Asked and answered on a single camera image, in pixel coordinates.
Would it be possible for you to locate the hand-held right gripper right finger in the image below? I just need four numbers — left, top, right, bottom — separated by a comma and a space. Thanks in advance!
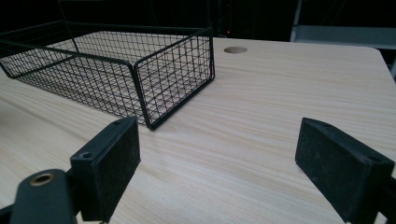
294, 117, 396, 224

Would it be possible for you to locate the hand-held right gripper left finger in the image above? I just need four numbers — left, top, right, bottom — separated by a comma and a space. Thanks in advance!
69, 116, 141, 224

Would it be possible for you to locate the black wire mesh basket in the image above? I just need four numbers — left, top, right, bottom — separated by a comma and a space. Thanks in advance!
0, 20, 216, 131

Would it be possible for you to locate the grey metal shelf frame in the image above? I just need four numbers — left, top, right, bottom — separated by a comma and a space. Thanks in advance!
290, 0, 396, 80

